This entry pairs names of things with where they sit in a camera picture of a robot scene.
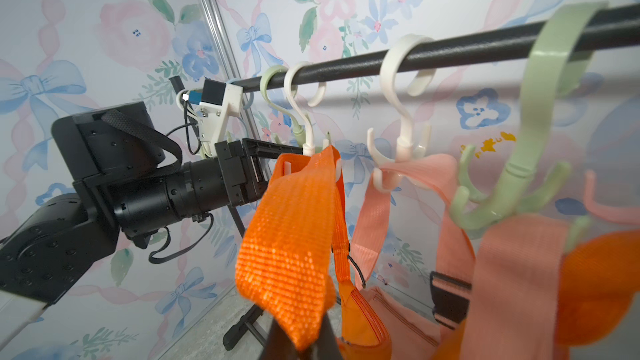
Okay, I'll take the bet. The white hook middle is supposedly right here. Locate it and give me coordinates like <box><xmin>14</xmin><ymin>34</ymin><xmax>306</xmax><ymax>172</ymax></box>
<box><xmin>283</xmin><ymin>62</ymin><xmax>316</xmax><ymax>157</ymax></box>

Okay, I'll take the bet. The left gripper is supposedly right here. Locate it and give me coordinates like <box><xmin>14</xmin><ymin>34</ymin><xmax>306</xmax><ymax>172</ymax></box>
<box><xmin>214</xmin><ymin>138</ymin><xmax>303</xmax><ymax>207</ymax></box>

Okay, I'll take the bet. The white hook far left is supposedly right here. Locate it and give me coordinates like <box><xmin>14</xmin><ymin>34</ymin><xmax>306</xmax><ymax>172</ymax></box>
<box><xmin>176</xmin><ymin>88</ymin><xmax>195</xmax><ymax>116</ymax></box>

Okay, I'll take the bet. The light green hook middle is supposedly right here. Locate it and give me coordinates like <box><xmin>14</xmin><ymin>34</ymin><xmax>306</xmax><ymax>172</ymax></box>
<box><xmin>259</xmin><ymin>64</ymin><xmax>306</xmax><ymax>147</ymax></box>

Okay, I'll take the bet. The light green hook right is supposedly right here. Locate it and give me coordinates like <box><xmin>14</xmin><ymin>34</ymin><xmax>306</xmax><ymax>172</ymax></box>
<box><xmin>448</xmin><ymin>2</ymin><xmax>608</xmax><ymax>239</ymax></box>

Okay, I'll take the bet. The orange bag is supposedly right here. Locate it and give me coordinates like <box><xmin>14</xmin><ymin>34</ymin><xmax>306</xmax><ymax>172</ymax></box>
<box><xmin>235</xmin><ymin>146</ymin><xmax>392</xmax><ymax>359</ymax></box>
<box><xmin>434</xmin><ymin>228</ymin><xmax>639</xmax><ymax>359</ymax></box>

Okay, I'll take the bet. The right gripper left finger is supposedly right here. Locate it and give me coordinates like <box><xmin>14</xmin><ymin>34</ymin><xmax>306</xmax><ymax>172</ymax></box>
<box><xmin>258</xmin><ymin>318</ymin><xmax>298</xmax><ymax>360</ymax></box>

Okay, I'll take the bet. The light green hook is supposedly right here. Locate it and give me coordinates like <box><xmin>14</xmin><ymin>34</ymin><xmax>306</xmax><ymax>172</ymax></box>
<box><xmin>259</xmin><ymin>64</ymin><xmax>306</xmax><ymax>147</ymax></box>
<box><xmin>448</xmin><ymin>2</ymin><xmax>608</xmax><ymax>239</ymax></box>

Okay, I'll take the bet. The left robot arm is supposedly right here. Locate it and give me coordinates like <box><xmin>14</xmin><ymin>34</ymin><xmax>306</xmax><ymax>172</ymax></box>
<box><xmin>1</xmin><ymin>102</ymin><xmax>300</xmax><ymax>345</ymax></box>

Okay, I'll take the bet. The pink bag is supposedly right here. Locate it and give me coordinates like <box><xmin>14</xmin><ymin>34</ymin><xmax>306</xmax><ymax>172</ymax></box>
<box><xmin>340</xmin><ymin>154</ymin><xmax>569</xmax><ymax>359</ymax></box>

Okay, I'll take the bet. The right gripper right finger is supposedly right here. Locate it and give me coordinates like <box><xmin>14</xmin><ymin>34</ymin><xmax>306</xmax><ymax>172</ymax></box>
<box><xmin>312</xmin><ymin>313</ymin><xmax>343</xmax><ymax>360</ymax></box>

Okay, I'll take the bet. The black clothes rack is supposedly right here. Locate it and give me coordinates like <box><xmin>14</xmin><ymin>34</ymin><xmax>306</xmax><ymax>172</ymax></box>
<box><xmin>225</xmin><ymin>8</ymin><xmax>639</xmax><ymax>346</ymax></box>

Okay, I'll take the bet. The white hook with pink bag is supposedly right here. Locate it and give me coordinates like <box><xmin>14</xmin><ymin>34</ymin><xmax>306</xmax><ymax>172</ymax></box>
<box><xmin>367</xmin><ymin>34</ymin><xmax>433</xmax><ymax>193</ymax></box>

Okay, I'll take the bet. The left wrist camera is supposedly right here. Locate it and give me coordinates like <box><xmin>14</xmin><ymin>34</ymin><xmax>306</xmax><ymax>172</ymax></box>
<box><xmin>178</xmin><ymin>79</ymin><xmax>243</xmax><ymax>158</ymax></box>

